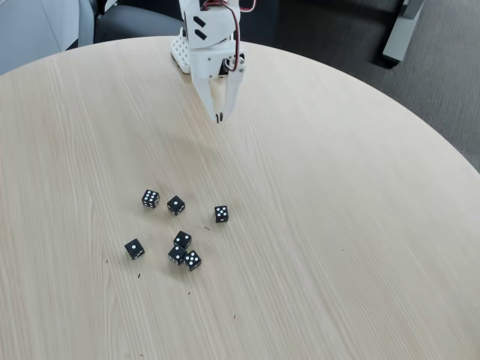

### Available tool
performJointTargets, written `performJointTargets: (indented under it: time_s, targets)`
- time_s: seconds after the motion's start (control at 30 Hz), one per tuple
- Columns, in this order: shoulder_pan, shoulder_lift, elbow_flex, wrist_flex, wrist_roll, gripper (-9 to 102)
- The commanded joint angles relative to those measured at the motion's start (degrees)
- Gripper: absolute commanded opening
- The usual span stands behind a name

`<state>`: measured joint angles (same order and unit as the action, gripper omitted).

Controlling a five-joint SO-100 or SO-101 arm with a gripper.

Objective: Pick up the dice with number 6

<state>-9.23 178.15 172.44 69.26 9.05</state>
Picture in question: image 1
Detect black dice white pips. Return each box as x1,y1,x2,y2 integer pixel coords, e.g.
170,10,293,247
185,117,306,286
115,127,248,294
167,244,188,266
166,195,186,217

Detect black dice showing six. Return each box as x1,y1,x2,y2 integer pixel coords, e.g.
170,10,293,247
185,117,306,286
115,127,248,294
141,189,161,209

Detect black dice showing two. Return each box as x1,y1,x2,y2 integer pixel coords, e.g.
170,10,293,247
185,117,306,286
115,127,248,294
172,230,193,249

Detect black dice showing one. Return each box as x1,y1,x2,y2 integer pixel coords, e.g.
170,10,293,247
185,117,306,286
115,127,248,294
124,238,146,261

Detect dark grey chair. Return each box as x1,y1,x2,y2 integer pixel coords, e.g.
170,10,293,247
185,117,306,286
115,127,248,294
89,0,185,44

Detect dark upholstered sofa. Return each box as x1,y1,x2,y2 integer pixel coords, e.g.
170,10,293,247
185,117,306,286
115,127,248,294
239,0,401,68

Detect grey desk leg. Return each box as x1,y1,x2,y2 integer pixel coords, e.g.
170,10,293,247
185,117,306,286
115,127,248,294
382,0,425,64

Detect white cabinet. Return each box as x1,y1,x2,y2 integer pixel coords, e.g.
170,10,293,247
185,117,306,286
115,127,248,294
0,0,95,75

